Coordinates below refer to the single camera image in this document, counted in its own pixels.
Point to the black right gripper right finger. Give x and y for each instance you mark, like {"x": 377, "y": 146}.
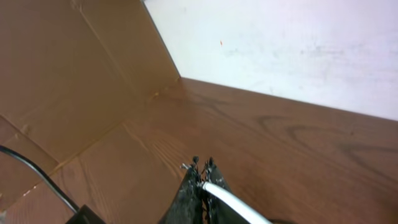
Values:
{"x": 217, "y": 211}

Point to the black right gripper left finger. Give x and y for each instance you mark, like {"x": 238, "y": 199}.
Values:
{"x": 187, "y": 205}

